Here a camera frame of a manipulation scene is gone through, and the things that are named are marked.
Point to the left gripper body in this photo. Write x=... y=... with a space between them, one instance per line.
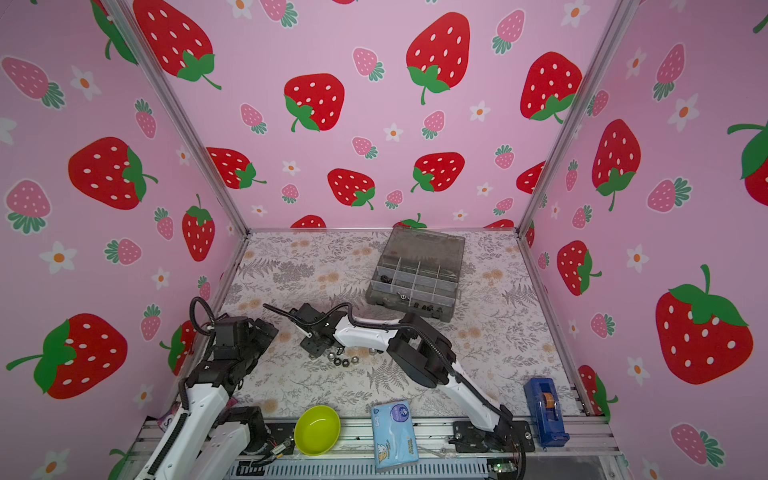
x=258 y=343

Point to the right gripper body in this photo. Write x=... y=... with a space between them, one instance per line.
x=313 y=343

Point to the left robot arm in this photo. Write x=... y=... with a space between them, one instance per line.
x=205 y=436

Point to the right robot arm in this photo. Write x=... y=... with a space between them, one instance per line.
x=420 y=350

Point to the lime green bowl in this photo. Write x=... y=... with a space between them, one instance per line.
x=317 y=430

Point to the purple candy bag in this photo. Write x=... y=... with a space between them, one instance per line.
x=166 y=419

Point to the grey plastic compartment organizer box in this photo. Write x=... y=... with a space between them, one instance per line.
x=418 y=272

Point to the blue tissue pack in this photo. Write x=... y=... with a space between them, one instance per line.
x=394 y=438

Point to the blue tape dispenser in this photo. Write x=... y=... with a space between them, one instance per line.
x=544 y=406

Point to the aluminium front rail frame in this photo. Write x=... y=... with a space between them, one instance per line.
x=591 y=453

